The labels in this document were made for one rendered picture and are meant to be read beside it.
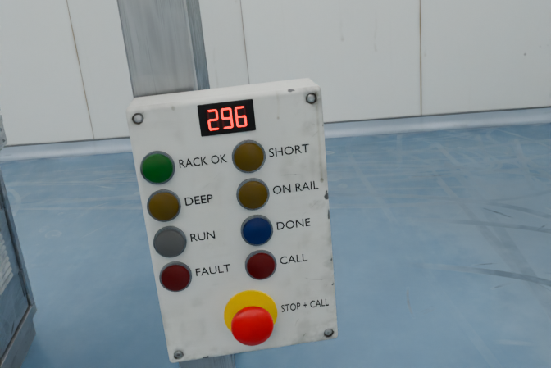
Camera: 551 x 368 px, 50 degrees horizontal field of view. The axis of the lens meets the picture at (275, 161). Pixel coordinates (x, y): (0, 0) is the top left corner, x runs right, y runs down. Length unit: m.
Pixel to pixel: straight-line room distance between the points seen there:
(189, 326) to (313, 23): 3.56
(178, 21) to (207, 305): 0.27
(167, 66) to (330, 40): 3.54
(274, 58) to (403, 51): 0.88
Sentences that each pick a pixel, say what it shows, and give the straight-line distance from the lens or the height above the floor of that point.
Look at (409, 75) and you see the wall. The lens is 4.17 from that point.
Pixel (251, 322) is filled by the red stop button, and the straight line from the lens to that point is 0.56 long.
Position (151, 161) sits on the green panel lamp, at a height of 1.05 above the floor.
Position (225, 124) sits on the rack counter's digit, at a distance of 0.51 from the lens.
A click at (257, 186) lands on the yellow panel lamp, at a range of 0.53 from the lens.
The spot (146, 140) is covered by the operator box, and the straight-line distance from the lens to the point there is 0.52.
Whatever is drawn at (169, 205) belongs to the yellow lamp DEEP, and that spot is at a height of 1.00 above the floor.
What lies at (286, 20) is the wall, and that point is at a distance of 4.06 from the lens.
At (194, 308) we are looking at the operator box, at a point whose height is 0.89.
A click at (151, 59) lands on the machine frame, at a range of 0.57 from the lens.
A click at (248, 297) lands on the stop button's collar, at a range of 0.58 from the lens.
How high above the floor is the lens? 1.20
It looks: 19 degrees down
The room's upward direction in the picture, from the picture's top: 6 degrees counter-clockwise
